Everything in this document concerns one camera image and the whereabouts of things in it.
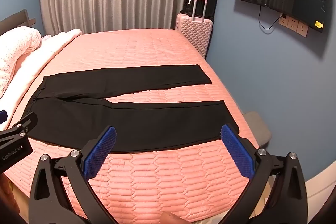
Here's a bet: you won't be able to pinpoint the black pants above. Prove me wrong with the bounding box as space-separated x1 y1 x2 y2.
25 65 239 153

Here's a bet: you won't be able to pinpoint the light pink folded blanket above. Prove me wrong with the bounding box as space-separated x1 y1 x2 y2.
1 29 82 128

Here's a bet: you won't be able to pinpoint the white dotted pillow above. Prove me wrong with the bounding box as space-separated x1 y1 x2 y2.
0 26 41 97

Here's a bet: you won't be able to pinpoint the grey bench stool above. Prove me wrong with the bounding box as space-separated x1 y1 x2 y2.
243 111 272 148

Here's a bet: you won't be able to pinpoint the grey bed headboard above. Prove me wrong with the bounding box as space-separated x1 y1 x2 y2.
0 9 36 35

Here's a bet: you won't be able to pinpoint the pink hard suitcase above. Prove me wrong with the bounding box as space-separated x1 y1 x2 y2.
175 0 213 59

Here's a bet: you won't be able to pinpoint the beige wall socket panel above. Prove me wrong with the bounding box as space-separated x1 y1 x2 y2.
278 14 309 38

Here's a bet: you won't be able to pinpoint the black television cable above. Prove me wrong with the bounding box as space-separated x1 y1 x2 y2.
257 4 287 30

